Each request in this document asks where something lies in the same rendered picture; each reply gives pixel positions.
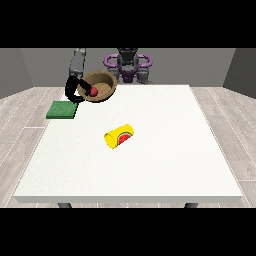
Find green square pad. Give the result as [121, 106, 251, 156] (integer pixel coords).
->
[45, 101, 79, 120]

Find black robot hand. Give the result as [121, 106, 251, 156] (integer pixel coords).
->
[64, 75, 94, 104]

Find grey robot trunk purple rings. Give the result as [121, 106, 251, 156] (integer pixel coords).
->
[103, 48, 154, 85]

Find yellow cup with melon print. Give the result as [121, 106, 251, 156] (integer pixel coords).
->
[103, 123, 135, 150]

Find brown wooden bowl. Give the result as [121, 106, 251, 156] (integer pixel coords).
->
[77, 69, 118, 103]

